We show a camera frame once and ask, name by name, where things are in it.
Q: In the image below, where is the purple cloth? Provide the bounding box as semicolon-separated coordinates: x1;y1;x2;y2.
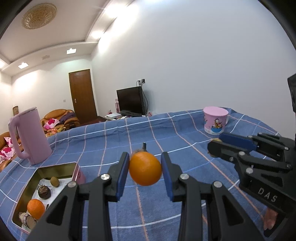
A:
59;112;75;124

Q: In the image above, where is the pink cartoon cup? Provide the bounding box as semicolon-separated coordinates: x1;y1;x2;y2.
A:
203;106;229;135

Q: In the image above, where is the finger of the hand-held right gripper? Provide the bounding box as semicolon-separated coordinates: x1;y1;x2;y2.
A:
207;140;293;175
220;132;296;164

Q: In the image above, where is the orange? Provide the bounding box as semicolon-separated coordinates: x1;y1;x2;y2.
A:
129;152;162;186
27;199;46;220

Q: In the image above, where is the black cable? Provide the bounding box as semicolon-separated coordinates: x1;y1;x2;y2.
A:
141;83;148;115

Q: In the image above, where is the round golden ceiling lamp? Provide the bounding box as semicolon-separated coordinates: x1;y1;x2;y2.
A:
21;3;57;30

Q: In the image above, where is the blue plaid cloth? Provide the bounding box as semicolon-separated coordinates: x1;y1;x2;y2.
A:
0;107;287;241

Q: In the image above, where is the purple round fruit with stem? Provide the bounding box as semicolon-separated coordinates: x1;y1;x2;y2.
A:
132;142;148;155

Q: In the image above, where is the printed paper sheet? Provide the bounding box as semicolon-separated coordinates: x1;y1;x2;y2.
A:
22;177;74;232

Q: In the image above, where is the person's right hand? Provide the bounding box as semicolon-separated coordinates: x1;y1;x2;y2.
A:
264;207;279;231

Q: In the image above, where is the brown wooden door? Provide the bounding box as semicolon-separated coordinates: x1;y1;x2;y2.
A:
68;69;97;124

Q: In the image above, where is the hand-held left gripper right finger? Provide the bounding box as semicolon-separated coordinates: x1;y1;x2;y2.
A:
161;152;265;241

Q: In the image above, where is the pink jug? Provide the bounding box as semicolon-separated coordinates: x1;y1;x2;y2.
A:
8;107;53;165

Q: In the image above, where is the black television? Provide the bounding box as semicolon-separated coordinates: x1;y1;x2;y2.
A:
116;87;146;115

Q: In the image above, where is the sugarcane piece with grey cut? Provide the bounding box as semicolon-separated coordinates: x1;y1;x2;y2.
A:
25;215;38;230

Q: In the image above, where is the pink tin box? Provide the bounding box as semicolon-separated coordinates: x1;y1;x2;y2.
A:
11;162;86;233

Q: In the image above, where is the dark purple round fruit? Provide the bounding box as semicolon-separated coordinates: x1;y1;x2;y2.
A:
38;185;52;199

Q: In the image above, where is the black keyboard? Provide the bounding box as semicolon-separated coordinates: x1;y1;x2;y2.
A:
120;110;142;117

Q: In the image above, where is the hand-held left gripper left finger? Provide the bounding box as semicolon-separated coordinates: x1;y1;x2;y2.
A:
26;152;130;241

